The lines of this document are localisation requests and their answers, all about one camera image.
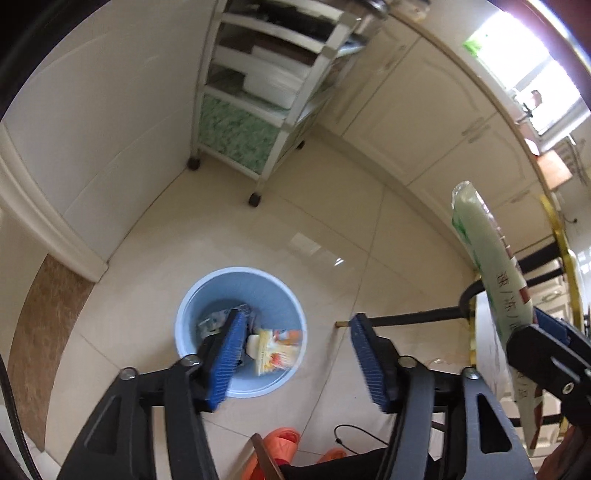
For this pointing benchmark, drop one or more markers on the blue plastic waste bin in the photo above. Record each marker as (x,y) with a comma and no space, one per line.
(258,295)

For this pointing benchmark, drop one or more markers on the white rolling storage cart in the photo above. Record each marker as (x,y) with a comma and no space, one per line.
(240,134)

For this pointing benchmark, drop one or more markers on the crumpled grey wrapper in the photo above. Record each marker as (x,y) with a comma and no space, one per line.
(212,323)

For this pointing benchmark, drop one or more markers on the bright window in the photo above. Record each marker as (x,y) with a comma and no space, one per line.
(531,55)

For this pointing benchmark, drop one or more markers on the person's dark trousers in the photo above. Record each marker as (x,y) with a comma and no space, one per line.
(332,470)

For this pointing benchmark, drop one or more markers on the small white wrapper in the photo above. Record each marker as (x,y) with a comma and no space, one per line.
(254,345)

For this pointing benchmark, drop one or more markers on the green white plastic packet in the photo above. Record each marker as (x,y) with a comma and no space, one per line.
(489,258)

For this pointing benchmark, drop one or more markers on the white plastic tray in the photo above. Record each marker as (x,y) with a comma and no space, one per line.
(272,85)

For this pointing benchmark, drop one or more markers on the black table leg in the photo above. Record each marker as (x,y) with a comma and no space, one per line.
(415,316)

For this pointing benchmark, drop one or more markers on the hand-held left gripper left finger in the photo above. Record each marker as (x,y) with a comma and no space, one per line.
(226,360)

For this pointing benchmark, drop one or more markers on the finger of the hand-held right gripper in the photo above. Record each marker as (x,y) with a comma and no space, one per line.
(551,323)
(554,369)

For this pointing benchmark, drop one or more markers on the cream kitchen cabinets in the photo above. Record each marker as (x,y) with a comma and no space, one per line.
(415,115)

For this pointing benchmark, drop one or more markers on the small green object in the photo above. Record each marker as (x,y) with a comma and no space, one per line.
(473,46)

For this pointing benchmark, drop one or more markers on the brown cardboard box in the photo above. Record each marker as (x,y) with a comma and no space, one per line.
(556,170)

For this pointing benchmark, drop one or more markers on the yellow orange snack packet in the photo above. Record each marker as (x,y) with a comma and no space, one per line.
(277,355)

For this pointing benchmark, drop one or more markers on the orange slipper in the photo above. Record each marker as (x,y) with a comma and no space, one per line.
(281,438)
(332,454)

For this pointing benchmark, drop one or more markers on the cream door frame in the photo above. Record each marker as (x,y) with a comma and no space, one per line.
(46,221)

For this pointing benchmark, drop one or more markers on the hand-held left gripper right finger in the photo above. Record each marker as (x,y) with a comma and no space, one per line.
(369,364)

